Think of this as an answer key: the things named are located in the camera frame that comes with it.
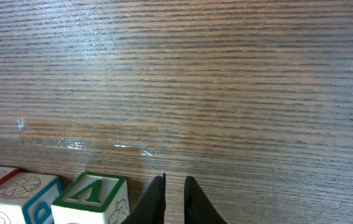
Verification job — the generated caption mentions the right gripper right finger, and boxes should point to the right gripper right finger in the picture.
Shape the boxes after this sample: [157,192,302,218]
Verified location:
[184,176,227,224]

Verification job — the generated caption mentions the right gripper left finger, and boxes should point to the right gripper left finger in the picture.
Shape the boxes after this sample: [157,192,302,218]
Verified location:
[122,173,166,224]

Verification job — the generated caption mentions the red I side block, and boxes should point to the red I side block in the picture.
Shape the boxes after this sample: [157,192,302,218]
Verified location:
[51,172,130,224]

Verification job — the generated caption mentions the yellow turtle picture block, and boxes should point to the yellow turtle picture block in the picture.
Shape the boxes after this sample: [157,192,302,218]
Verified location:
[0,172,62,224]

